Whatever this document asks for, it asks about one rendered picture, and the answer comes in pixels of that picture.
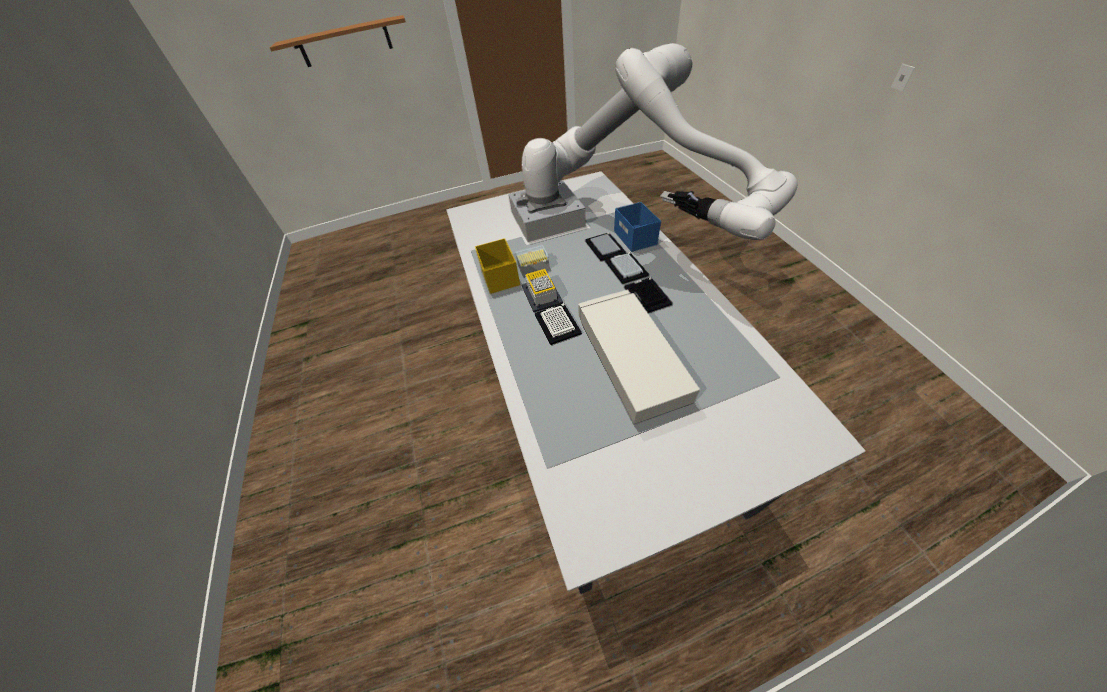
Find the black rectangular frame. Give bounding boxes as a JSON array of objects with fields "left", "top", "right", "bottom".
[{"left": 584, "top": 233, "right": 625, "bottom": 261}]

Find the grey rectangular mat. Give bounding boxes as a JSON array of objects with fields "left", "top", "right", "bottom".
[{"left": 470, "top": 211, "right": 780, "bottom": 469}]

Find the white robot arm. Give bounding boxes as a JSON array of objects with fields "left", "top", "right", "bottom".
[{"left": 516, "top": 44, "right": 797, "bottom": 240}]

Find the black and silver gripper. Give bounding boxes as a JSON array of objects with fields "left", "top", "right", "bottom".
[{"left": 660, "top": 192, "right": 715, "bottom": 221}]

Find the yellow bin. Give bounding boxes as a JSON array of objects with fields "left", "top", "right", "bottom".
[{"left": 475, "top": 238, "right": 520, "bottom": 295}]

